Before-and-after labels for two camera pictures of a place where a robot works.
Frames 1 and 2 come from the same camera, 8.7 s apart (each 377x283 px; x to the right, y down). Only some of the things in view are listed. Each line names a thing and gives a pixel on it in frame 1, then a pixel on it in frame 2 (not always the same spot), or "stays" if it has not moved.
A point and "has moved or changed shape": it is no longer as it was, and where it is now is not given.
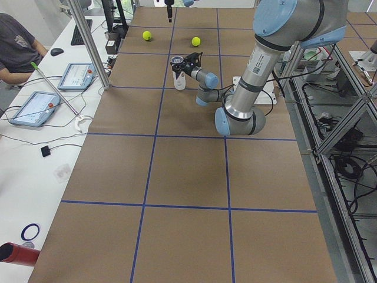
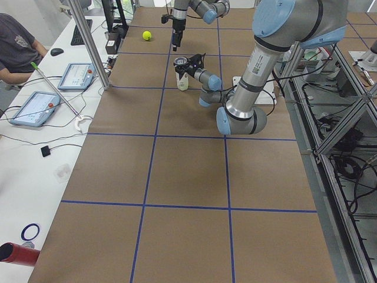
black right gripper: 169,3 → 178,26
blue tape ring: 23,230 stays
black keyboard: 77,38 stays
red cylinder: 12,253 stays
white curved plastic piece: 82,125 stays
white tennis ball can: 179,82 has moved or changed shape
